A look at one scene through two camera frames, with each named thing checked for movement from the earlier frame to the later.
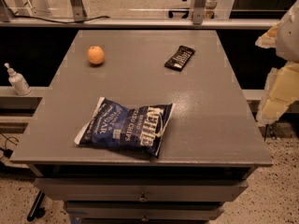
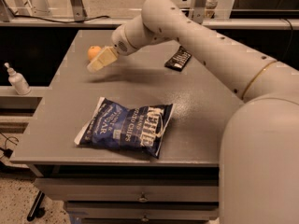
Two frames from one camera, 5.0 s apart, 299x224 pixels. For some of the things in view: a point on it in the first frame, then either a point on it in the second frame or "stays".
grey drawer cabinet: [210, 147] stays
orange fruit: [95, 54] stays
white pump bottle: [18, 81] stays
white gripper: [290, 37] → [120, 41]
